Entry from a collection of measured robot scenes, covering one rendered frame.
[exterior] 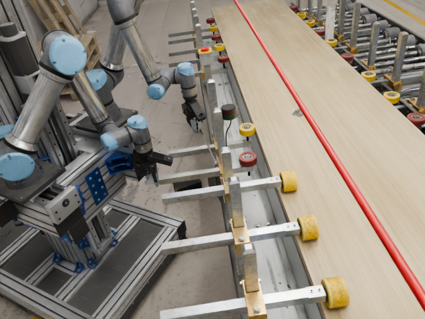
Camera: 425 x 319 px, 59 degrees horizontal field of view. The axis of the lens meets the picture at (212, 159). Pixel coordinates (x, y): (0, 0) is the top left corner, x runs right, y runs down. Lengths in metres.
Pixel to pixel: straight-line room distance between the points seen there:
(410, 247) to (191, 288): 1.36
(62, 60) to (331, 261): 1.07
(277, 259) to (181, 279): 0.91
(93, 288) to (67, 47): 1.38
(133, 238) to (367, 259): 1.51
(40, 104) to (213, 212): 1.68
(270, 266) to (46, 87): 1.08
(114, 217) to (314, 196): 1.50
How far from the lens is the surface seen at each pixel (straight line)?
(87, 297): 2.23
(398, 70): 2.44
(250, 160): 1.66
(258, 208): 1.84
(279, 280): 1.57
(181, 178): 1.70
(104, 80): 1.82
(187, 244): 1.26
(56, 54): 1.32
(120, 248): 2.38
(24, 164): 1.43
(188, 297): 2.31
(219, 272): 2.38
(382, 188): 1.56
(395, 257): 0.34
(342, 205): 1.46
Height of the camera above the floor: 1.90
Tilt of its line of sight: 36 degrees down
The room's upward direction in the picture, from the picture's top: 8 degrees counter-clockwise
